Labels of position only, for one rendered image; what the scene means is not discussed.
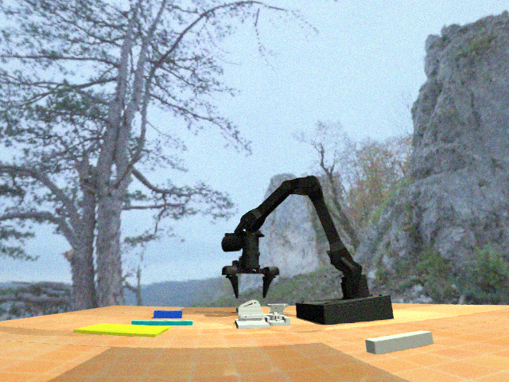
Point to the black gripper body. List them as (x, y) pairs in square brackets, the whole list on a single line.
[(250, 262)]

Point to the yellow flat plate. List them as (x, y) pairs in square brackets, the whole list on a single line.
[(126, 330)]

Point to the teal flat bar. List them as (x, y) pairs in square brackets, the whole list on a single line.
[(159, 323)]

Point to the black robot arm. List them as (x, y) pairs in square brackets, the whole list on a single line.
[(354, 285)]

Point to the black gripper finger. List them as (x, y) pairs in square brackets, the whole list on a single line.
[(234, 282), (267, 280)]

